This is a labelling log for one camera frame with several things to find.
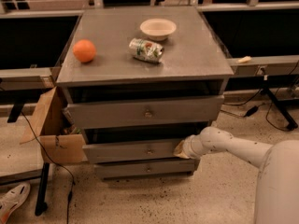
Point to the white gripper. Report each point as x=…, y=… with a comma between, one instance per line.
x=188, y=147

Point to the grey drawer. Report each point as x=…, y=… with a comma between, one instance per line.
x=137, y=143
x=145, y=168
x=115, y=114

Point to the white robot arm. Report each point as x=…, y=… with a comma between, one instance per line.
x=277, y=191

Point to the grey bottom drawer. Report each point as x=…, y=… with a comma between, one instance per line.
x=145, y=168

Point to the grey top drawer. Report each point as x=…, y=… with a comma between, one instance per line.
x=115, y=114

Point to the grey drawer cabinet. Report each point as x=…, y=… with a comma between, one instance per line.
x=193, y=65

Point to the crushed green soda can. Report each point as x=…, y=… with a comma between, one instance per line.
x=146, y=51

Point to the black table leg right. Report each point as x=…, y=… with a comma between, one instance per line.
x=292, y=124

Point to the black table leg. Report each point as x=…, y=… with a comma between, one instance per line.
x=41, y=205
x=292, y=124

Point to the small yellow foam piece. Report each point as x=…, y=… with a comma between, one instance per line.
x=244, y=59

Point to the brown cardboard box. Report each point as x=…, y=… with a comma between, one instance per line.
x=48, y=125

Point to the orange fruit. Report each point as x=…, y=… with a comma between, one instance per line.
x=84, y=50

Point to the black table leg left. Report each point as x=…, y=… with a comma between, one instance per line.
x=41, y=205

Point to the white sneaker shoe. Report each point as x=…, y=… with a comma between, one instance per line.
x=12, y=200

